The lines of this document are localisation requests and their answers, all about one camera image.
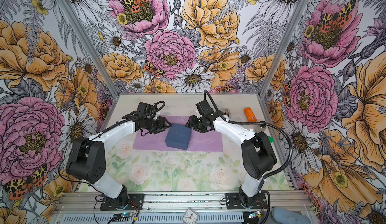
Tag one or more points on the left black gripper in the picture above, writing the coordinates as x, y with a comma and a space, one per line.
162, 125

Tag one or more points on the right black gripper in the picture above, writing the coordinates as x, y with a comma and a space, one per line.
191, 122

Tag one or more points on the dark blue gift box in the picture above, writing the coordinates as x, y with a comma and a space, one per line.
178, 137

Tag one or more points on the purple wrapping paper sheet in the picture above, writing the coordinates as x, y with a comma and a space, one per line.
199, 142

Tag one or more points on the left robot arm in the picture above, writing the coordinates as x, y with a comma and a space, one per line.
87, 159

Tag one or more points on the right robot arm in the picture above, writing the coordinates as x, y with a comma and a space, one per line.
258, 155

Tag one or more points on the orange bottle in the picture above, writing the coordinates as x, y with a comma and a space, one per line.
250, 115

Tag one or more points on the clear bottle black cap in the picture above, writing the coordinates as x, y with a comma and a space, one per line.
262, 124

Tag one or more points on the small white clock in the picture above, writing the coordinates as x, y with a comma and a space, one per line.
190, 217

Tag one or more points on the blue grey cloth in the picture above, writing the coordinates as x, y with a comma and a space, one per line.
284, 216

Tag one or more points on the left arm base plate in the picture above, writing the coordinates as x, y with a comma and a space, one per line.
126, 202

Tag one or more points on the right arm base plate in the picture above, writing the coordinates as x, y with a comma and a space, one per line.
239, 201

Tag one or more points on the aluminium front rail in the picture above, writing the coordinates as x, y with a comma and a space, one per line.
177, 202

